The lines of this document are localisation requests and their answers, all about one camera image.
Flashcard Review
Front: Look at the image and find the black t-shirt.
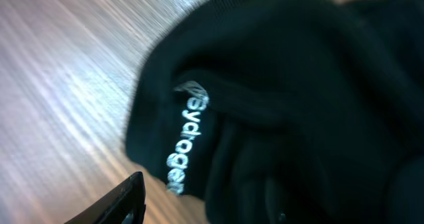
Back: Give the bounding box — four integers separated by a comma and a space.
125, 0, 423, 223

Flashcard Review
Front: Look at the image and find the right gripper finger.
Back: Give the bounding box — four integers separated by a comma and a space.
65, 172, 146, 224

